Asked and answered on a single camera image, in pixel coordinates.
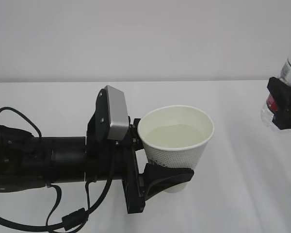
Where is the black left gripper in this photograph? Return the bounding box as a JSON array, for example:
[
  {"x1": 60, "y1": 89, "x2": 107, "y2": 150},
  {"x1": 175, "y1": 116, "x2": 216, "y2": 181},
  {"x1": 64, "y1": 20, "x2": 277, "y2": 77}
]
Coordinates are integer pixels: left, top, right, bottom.
[{"x1": 84, "y1": 113, "x2": 194, "y2": 214}]

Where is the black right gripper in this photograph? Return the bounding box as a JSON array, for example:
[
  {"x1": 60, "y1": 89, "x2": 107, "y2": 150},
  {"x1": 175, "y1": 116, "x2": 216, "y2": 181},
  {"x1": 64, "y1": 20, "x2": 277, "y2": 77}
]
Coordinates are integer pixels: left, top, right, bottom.
[{"x1": 267, "y1": 77, "x2": 291, "y2": 130}]

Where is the clear plastic water bottle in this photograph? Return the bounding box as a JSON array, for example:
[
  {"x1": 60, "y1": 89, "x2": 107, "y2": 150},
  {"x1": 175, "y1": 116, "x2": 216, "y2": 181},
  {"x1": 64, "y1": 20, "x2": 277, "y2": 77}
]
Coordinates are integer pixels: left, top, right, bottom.
[{"x1": 260, "y1": 52, "x2": 291, "y2": 132}]

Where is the white paper coffee cup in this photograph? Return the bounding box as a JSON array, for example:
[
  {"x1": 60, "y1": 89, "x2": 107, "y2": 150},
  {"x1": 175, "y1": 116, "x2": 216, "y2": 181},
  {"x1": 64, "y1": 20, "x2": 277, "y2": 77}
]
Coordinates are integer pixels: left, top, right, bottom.
[{"x1": 137, "y1": 104, "x2": 214, "y2": 194}]

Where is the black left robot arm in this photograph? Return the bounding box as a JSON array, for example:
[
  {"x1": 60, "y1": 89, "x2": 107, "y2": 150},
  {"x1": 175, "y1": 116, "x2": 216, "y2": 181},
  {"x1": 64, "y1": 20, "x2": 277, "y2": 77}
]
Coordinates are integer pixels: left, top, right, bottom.
[{"x1": 0, "y1": 118, "x2": 194, "y2": 214}]

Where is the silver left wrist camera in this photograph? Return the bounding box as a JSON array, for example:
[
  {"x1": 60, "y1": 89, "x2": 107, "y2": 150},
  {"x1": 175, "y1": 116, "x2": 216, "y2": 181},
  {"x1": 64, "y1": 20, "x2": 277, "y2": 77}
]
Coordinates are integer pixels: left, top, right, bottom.
[{"x1": 105, "y1": 85, "x2": 129, "y2": 141}]

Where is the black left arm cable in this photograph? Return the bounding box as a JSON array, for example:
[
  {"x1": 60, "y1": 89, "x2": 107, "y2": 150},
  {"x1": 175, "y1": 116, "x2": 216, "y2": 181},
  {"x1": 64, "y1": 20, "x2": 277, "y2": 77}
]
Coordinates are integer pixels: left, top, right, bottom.
[{"x1": 0, "y1": 107, "x2": 112, "y2": 233}]

